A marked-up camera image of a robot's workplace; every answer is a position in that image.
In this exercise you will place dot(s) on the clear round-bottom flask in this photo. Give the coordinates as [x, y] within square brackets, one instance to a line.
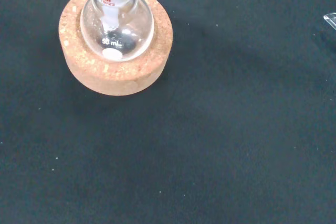
[118, 30]

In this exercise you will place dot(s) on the clear glass weighing funnel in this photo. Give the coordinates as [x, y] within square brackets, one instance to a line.
[331, 19]

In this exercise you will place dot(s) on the black bench cloth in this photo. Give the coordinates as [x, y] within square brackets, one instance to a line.
[210, 129]

